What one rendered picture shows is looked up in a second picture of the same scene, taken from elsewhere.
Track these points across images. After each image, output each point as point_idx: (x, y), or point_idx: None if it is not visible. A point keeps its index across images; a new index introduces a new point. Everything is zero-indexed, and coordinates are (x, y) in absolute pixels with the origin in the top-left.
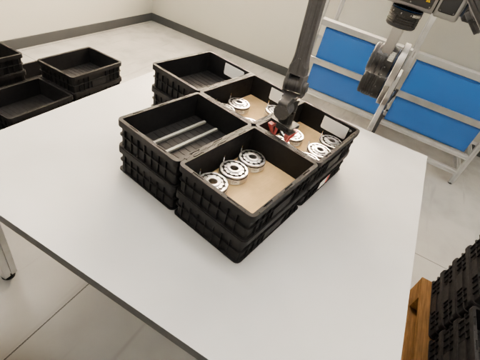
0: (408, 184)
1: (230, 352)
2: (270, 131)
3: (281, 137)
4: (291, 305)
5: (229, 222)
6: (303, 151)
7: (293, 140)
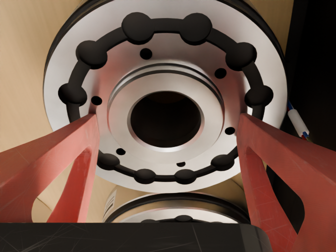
0: None
1: None
2: (300, 138)
3: (191, 183)
4: None
5: None
6: (54, 202)
7: (122, 219)
